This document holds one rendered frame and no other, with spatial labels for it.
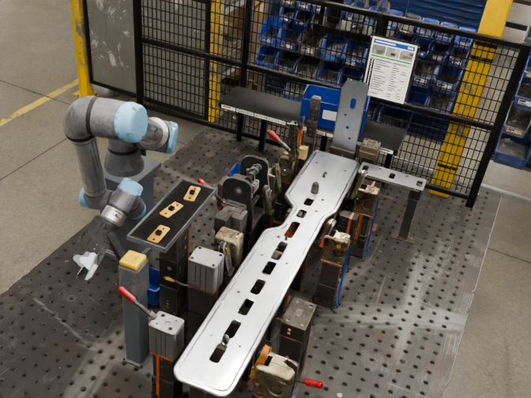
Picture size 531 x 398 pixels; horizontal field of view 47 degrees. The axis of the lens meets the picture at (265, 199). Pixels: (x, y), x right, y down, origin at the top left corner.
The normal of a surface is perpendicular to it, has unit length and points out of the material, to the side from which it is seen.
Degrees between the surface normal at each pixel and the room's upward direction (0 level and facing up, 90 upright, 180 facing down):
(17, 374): 0
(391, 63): 90
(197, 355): 0
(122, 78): 92
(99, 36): 90
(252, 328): 0
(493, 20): 87
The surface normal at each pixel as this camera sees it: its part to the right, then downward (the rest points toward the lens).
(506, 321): 0.09, -0.81
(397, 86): -0.36, 0.52
